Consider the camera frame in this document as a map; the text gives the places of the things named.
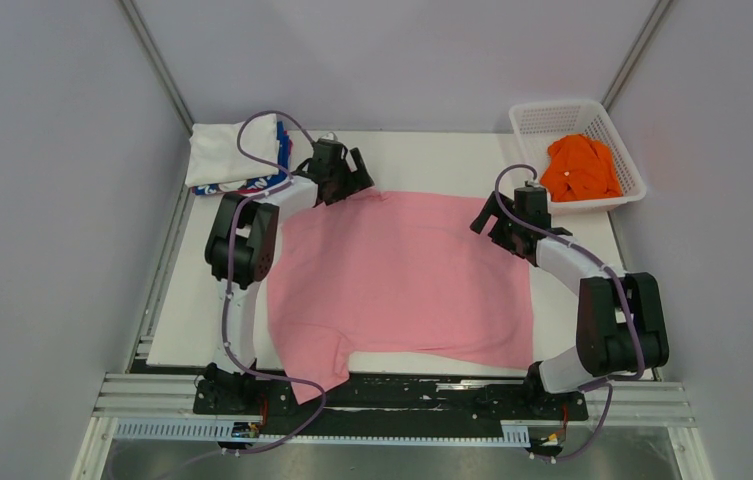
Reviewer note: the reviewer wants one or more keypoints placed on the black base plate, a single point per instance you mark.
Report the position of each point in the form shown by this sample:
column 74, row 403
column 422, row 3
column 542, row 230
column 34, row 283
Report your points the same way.
column 395, row 404

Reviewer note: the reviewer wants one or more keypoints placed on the pink t-shirt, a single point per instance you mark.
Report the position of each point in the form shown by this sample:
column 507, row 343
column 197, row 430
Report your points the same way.
column 394, row 272

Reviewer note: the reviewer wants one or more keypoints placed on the aluminium frame rail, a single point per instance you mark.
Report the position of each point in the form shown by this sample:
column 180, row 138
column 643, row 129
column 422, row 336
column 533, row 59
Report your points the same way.
column 634, row 403

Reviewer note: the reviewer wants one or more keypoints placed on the blue printed folded t-shirt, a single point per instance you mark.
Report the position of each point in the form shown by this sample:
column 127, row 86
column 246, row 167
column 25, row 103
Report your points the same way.
column 221, row 188

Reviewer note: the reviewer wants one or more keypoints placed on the left aluminium corner post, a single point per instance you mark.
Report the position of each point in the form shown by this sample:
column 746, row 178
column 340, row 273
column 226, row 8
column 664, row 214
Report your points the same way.
column 157, row 62

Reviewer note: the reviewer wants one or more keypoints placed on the right aluminium corner post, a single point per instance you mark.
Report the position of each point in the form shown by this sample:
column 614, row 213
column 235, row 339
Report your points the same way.
column 639, row 46

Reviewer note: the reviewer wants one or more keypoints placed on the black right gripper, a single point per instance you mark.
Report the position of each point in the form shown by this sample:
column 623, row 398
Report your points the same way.
column 492, row 209

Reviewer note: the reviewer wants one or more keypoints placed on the white plastic laundry basket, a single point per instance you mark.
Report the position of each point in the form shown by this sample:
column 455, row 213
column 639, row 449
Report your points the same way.
column 537, row 125

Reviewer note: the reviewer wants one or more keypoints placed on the aluminium corner post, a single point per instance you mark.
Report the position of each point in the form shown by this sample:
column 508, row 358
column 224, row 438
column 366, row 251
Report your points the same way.
column 639, row 46
column 157, row 62

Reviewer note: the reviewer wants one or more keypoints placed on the white folded t-shirt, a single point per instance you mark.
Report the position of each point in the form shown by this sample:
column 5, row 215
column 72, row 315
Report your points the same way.
column 220, row 154

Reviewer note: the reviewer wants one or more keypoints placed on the orange t-shirt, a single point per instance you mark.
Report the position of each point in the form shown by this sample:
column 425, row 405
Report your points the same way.
column 580, row 169

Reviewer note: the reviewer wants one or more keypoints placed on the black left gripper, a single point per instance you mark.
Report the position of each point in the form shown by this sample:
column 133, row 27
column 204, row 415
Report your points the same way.
column 357, row 180

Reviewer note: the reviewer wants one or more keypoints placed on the white slotted cable duct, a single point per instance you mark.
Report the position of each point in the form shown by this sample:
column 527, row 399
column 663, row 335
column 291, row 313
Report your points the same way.
column 230, row 431

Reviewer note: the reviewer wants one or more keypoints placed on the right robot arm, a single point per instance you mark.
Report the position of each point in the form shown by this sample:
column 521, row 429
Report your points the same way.
column 620, row 324

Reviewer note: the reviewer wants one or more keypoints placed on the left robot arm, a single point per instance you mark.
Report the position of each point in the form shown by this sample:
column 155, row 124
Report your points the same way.
column 241, row 245

